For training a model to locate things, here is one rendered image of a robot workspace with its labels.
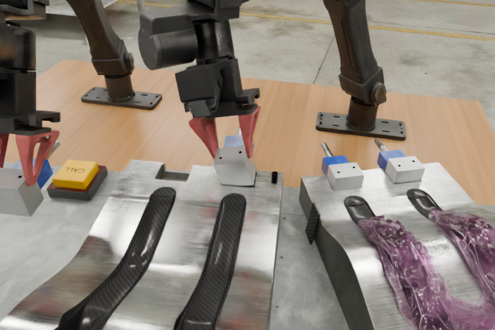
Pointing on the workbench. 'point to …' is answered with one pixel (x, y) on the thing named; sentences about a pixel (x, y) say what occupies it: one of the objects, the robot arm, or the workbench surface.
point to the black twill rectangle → (312, 222)
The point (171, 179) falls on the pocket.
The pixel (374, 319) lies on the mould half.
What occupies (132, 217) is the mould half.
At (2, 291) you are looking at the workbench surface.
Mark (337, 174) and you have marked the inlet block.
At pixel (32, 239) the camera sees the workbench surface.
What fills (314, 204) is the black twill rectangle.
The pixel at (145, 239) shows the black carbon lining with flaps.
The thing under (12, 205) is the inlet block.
